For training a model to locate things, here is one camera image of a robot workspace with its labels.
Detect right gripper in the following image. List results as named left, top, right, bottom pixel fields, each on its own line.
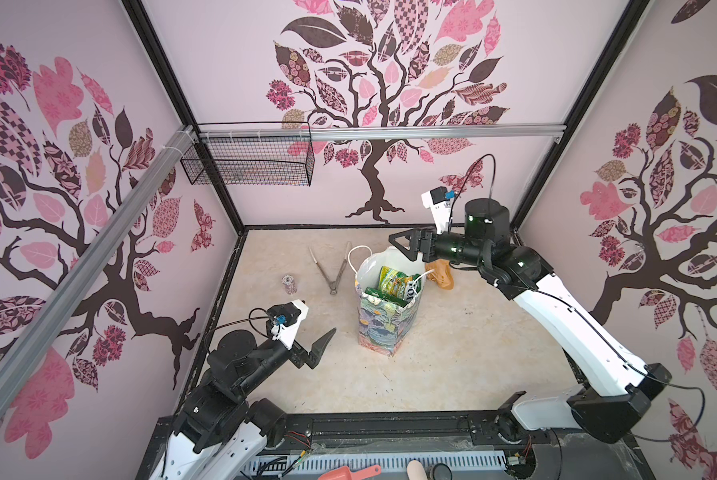
left=388, top=223, right=486, bottom=271

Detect colourful paper gift bag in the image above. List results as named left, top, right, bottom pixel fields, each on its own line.
left=348, top=245, right=430, bottom=356

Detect green yellow snack bag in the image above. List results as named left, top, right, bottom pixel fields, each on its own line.
left=377, top=266, right=422, bottom=302

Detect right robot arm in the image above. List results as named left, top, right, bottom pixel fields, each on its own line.
left=388, top=197, right=671, bottom=444

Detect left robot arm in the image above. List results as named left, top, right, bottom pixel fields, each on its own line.
left=148, top=329, right=336, bottom=479

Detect metal kitchen tongs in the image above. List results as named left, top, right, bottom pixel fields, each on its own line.
left=308, top=241, right=354, bottom=296

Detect small patterned cup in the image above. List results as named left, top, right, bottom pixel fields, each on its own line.
left=282, top=274, right=298, bottom=295

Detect pink plastic scoop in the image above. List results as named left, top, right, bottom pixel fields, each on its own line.
left=318, top=464, right=382, bottom=480

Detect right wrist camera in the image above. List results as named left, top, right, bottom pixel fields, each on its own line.
left=421, top=186, right=456, bottom=235

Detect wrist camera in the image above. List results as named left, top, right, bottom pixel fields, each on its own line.
left=266, top=300, right=308, bottom=350
left=421, top=186, right=456, bottom=235

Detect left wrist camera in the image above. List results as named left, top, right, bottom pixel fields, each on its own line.
left=266, top=300, right=308, bottom=350

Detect aluminium rail back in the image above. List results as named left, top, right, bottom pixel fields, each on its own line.
left=200, top=123, right=566, bottom=141

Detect aluminium rail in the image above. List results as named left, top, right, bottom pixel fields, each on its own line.
left=200, top=123, right=566, bottom=141
left=0, top=125, right=196, bottom=419

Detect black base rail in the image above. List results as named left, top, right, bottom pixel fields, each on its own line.
left=153, top=407, right=635, bottom=451

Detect black wire basket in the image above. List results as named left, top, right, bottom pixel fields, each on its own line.
left=180, top=120, right=316, bottom=186

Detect aluminium rail left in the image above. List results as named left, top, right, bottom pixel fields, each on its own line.
left=0, top=125, right=196, bottom=419

